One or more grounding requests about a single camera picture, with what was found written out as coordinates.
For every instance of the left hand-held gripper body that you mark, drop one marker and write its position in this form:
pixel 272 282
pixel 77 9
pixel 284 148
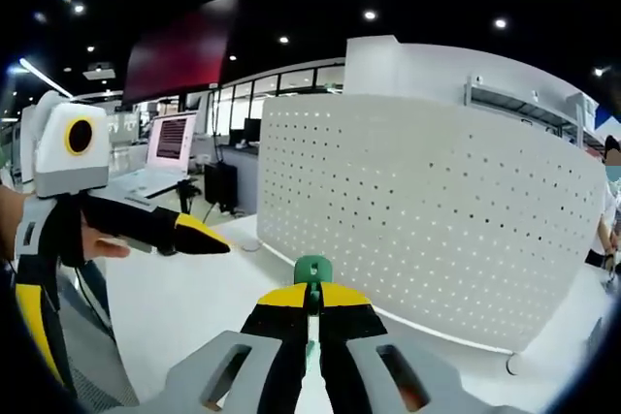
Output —
pixel 73 142

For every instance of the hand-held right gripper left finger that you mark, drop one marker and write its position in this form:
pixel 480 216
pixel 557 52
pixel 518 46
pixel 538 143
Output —
pixel 228 370

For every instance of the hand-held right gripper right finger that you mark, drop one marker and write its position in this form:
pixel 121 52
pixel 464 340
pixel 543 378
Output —
pixel 388 370

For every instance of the green hook assembly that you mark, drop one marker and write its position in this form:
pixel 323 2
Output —
pixel 305 269

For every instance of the white perforated mounting plate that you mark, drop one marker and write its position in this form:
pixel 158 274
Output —
pixel 436 215

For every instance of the person's left hand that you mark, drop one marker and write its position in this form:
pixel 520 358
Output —
pixel 109 249

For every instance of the white laptop stand table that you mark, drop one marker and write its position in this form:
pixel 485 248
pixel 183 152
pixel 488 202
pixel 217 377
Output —
pixel 140 186

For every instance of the black computer tower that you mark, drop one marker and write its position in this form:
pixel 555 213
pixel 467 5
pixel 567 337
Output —
pixel 220 188

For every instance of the grey mesh office chair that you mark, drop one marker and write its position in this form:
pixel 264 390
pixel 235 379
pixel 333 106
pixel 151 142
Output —
pixel 97 375

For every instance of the black computer monitor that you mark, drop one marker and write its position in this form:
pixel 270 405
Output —
pixel 252 130

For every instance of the dark red hanging panel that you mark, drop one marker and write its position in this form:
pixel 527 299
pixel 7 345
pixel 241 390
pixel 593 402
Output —
pixel 179 50

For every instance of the metal shelf rack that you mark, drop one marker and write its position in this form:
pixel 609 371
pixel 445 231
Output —
pixel 524 104

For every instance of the round ceiling downlights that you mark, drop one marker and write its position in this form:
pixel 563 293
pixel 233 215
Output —
pixel 369 15

